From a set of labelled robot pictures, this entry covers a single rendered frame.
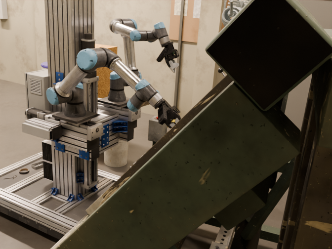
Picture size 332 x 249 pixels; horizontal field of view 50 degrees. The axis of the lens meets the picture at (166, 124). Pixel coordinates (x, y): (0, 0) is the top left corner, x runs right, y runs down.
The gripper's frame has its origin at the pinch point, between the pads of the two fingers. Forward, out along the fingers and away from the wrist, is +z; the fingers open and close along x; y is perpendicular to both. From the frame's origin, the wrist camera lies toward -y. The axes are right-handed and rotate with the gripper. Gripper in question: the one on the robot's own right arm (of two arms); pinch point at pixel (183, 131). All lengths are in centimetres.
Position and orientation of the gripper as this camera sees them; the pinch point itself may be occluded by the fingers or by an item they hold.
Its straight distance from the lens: 188.4
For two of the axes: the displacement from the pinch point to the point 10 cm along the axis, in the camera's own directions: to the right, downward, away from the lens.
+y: 3.5, -2.9, 8.9
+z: 6.9, 7.3, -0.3
